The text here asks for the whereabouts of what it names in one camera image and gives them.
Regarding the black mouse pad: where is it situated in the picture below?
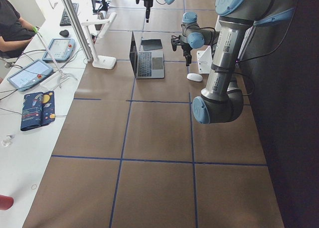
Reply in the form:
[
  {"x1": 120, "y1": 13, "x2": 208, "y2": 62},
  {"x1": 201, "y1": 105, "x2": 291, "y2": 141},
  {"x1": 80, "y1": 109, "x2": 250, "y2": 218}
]
[{"x1": 141, "y1": 39, "x2": 162, "y2": 51}]

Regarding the grey laptop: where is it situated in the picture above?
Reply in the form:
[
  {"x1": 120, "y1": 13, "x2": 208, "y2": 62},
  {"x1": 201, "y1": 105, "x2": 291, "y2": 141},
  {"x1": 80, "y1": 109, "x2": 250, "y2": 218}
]
[{"x1": 129, "y1": 31, "x2": 164, "y2": 79}]

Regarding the aluminium frame post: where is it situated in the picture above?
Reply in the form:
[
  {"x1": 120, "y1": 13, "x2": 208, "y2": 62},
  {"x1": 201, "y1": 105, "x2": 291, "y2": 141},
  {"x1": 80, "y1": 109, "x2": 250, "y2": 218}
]
[{"x1": 61, "y1": 0, "x2": 93, "y2": 62}]

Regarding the person in dark shirt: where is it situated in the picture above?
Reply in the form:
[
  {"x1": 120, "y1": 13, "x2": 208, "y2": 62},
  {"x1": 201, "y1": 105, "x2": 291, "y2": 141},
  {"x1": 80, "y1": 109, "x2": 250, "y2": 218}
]
[{"x1": 0, "y1": 0, "x2": 35, "y2": 58}]

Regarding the blue teach pendant near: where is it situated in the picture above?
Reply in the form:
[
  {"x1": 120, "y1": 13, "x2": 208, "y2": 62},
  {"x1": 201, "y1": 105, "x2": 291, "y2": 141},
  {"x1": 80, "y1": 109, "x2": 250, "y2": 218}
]
[{"x1": 7, "y1": 59, "x2": 53, "y2": 91}]

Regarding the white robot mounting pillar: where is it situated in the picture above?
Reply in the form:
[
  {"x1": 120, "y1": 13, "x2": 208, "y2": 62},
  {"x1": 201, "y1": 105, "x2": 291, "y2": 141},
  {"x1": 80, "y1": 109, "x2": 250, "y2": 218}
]
[{"x1": 196, "y1": 45, "x2": 240, "y2": 75}]

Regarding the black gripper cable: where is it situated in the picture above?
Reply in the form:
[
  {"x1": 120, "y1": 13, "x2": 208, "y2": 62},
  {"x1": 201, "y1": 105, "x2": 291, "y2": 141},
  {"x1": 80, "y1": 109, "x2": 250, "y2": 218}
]
[{"x1": 180, "y1": 23, "x2": 217, "y2": 39}]

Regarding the black keyboard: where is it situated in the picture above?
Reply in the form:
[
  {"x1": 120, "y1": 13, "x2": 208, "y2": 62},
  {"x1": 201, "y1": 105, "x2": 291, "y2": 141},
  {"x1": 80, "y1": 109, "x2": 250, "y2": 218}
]
[{"x1": 59, "y1": 2, "x2": 79, "y2": 27}]

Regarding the blue teach pendant far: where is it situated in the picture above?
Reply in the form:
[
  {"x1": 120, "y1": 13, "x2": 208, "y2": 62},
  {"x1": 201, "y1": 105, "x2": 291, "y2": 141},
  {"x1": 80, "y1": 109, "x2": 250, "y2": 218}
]
[{"x1": 48, "y1": 38, "x2": 75, "y2": 62}]

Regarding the black desk mouse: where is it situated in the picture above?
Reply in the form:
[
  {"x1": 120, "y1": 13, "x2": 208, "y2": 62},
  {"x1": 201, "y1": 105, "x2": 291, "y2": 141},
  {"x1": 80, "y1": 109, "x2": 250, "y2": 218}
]
[{"x1": 59, "y1": 29, "x2": 69, "y2": 38}]

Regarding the white computer mouse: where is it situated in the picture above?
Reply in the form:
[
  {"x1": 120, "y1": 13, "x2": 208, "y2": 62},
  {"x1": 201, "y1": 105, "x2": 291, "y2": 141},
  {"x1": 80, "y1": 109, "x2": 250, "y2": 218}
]
[{"x1": 186, "y1": 73, "x2": 203, "y2": 82}]

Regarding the blue teach pendant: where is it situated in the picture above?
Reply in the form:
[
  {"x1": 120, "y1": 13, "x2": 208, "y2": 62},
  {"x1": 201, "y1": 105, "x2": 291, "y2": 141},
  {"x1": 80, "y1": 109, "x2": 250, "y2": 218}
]
[
  {"x1": 7, "y1": 59, "x2": 53, "y2": 91},
  {"x1": 48, "y1": 38, "x2": 75, "y2": 62}
]

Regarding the space pattern pencil case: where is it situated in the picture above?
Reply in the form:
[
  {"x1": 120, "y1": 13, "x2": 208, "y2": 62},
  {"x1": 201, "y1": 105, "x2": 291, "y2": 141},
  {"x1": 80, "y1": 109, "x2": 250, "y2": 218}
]
[{"x1": 20, "y1": 91, "x2": 55, "y2": 131}]

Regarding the white desk lamp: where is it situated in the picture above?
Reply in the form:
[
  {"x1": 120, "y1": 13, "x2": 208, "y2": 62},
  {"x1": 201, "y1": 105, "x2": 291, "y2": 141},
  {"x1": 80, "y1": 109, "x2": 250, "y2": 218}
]
[{"x1": 81, "y1": 12, "x2": 117, "y2": 69}]

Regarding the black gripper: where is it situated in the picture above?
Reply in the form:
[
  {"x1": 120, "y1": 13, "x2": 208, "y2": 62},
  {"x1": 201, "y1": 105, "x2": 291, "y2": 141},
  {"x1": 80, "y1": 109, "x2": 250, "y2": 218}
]
[
  {"x1": 170, "y1": 35, "x2": 192, "y2": 66},
  {"x1": 136, "y1": 0, "x2": 154, "y2": 23}
]

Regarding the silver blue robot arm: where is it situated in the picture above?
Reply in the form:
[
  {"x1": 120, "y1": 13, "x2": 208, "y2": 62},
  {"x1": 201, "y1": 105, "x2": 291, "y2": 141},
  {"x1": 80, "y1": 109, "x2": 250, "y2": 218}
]
[
  {"x1": 170, "y1": 11, "x2": 220, "y2": 66},
  {"x1": 171, "y1": 0, "x2": 296, "y2": 124}
]

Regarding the red bottle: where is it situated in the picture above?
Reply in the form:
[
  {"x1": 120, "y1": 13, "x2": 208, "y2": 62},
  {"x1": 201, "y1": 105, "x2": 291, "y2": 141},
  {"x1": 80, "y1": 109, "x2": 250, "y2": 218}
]
[{"x1": 0, "y1": 195, "x2": 14, "y2": 211}]

